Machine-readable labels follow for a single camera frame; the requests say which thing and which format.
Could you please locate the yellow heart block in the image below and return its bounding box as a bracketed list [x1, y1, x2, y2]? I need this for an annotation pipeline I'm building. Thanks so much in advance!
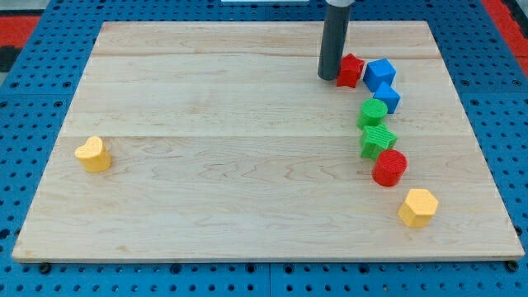
[74, 136, 111, 172]

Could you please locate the light wooden board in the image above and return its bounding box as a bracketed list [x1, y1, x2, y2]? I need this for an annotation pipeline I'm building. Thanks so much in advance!
[12, 21, 525, 263]

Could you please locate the green star block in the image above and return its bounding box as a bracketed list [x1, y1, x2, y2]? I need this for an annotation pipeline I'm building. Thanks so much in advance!
[360, 124, 398, 160]

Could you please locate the green cylinder block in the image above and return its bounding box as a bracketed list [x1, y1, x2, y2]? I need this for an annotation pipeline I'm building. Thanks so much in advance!
[357, 98, 388, 130]

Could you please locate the red star block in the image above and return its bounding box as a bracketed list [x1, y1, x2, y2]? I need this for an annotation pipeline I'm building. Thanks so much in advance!
[337, 54, 365, 88]

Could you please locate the red cylinder block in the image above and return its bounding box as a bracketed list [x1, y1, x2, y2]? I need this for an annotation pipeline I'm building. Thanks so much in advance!
[371, 149, 408, 187]

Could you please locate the small blue block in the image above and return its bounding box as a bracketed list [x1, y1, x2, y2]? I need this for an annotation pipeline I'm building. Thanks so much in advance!
[373, 82, 401, 114]

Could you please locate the blue cube block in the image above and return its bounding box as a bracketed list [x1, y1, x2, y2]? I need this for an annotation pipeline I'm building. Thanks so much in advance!
[363, 59, 396, 92]

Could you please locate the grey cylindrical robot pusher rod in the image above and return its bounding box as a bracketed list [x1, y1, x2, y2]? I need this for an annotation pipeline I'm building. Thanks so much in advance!
[318, 0, 355, 81]

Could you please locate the yellow hexagon block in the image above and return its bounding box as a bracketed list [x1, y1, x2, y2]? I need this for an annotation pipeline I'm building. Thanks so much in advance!
[398, 189, 439, 228]

